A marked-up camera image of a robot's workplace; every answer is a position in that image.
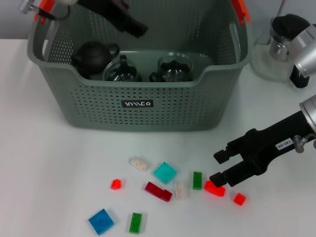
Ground blue square toy brick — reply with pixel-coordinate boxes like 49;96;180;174
88;208;116;235

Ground clear white toy brick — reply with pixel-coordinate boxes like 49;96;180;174
173;181;190;200
129;157;150;172

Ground dark red toy brick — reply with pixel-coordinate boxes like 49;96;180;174
145;182;173;202

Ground grey perforated storage basket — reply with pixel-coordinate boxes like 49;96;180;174
26;0;253;133

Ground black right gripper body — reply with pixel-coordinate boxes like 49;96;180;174
227;110;316;188

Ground glass pitcher with black handle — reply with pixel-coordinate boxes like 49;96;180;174
251;14;314;89

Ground teal square toy brick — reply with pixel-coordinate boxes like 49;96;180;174
153;162;177;185

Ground left gripper cable with connector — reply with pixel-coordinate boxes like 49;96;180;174
19;0;71;21

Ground red sloped toy brick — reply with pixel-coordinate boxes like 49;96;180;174
204;180;226;198

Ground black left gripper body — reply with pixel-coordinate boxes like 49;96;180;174
78;0;131;26

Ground green toy brick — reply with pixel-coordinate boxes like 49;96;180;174
192;171;203;190
128;212;143;234

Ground black clay teapot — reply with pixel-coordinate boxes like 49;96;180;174
71;40;121;74

